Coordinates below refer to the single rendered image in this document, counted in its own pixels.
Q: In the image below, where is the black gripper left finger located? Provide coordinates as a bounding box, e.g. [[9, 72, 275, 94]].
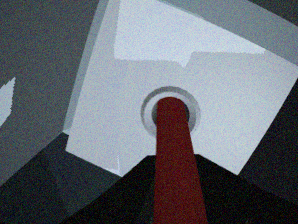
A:
[[59, 155, 156, 224]]

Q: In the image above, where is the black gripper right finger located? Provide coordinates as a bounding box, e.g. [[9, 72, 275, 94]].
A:
[[194, 155, 298, 224]]

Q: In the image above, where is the red peg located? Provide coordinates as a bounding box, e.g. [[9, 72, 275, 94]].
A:
[[154, 97, 208, 224]]

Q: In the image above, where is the light grey plate with hole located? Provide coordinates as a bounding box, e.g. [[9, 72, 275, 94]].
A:
[[65, 0, 298, 177]]

